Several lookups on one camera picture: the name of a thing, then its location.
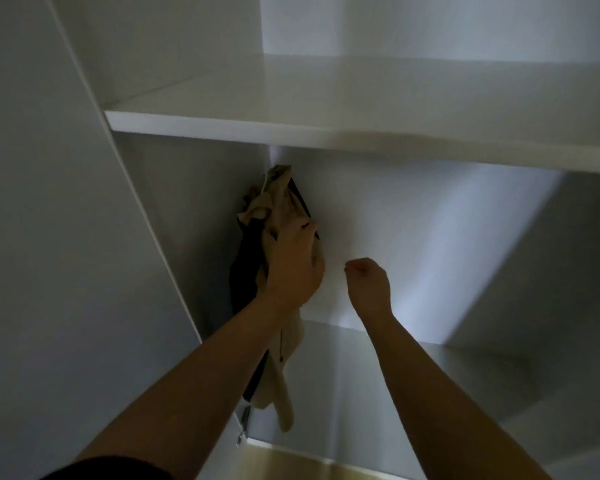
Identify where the person's left hand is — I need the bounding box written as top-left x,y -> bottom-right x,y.
260,217 -> 327,318

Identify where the person's right hand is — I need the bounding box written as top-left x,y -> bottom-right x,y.
343,257 -> 394,326

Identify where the tan and black jacket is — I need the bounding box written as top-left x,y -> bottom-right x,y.
230,165 -> 327,434

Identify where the white wardrobe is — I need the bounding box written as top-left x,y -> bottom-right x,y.
0,0 -> 600,480

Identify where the person's right forearm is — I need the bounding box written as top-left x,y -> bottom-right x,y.
363,309 -> 553,480

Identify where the person's left forearm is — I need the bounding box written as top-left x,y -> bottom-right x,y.
75,293 -> 293,480

